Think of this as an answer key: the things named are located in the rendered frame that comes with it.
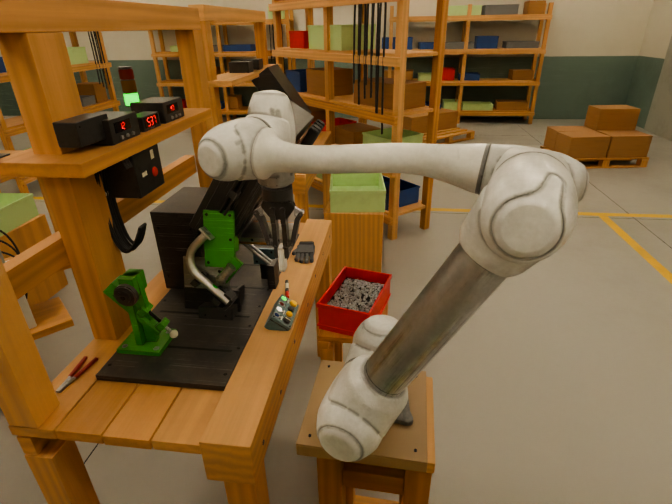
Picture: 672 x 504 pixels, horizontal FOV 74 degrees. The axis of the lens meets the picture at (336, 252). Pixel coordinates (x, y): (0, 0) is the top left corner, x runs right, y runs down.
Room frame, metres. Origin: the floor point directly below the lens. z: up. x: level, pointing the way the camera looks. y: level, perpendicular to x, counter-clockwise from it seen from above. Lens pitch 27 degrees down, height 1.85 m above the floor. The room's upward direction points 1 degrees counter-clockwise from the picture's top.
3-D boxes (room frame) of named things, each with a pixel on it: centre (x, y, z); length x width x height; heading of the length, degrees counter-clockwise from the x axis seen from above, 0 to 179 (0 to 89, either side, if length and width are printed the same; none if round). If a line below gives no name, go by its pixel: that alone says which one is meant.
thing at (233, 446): (1.53, 0.19, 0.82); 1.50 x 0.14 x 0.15; 172
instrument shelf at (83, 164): (1.61, 0.73, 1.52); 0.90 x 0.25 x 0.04; 172
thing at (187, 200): (1.70, 0.59, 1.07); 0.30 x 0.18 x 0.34; 172
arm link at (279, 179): (1.03, 0.14, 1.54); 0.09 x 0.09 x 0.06
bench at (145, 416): (1.57, 0.47, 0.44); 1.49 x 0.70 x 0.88; 172
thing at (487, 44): (9.75, -2.56, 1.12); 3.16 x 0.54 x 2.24; 83
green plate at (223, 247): (1.49, 0.42, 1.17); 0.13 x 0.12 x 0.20; 172
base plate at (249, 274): (1.57, 0.47, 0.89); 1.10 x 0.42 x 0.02; 172
